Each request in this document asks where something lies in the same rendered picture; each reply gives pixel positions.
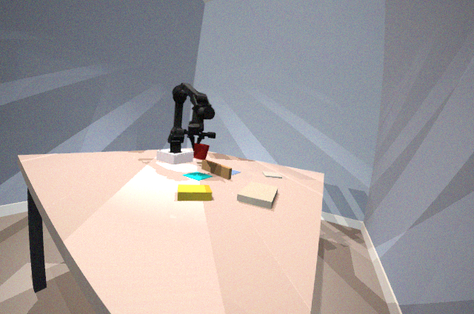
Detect yellow rectangular block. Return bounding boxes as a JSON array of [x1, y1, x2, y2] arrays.
[[177, 184, 213, 201]]

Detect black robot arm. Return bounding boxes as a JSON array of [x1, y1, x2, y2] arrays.
[[168, 83, 215, 154]]

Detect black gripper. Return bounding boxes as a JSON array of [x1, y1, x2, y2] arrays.
[[176, 118, 216, 151]]

